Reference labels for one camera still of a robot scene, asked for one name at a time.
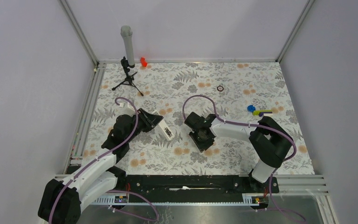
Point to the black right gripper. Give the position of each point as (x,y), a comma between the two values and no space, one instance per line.
(201,146)

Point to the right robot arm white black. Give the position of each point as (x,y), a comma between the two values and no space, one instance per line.
(268,139)

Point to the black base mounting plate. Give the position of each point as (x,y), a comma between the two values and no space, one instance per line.
(193,188)

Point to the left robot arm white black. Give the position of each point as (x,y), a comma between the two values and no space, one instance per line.
(64,201)

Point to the white remote control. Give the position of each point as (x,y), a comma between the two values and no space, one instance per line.
(165,130)

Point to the grey microphone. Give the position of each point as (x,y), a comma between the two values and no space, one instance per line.
(126,34)

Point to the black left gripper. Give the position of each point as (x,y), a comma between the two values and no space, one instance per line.
(149,120)

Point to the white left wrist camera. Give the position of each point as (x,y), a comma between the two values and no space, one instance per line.
(127,107)

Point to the black mini tripod stand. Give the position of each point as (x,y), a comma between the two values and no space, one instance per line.
(128,80)

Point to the floral patterned table mat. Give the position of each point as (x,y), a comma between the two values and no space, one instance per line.
(177,89)

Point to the small orange red block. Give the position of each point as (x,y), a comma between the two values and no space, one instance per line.
(143,62)

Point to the aluminium frame post right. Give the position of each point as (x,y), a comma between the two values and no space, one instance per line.
(295,30)

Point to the aluminium frame post left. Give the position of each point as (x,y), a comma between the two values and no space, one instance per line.
(79,32)

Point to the blue plastic toy piece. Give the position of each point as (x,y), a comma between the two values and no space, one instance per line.
(251,108)

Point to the yellow green toy piece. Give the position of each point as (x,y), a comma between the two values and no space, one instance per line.
(257,112)

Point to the aluminium frame post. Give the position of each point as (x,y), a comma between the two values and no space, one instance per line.
(295,30)
(79,32)

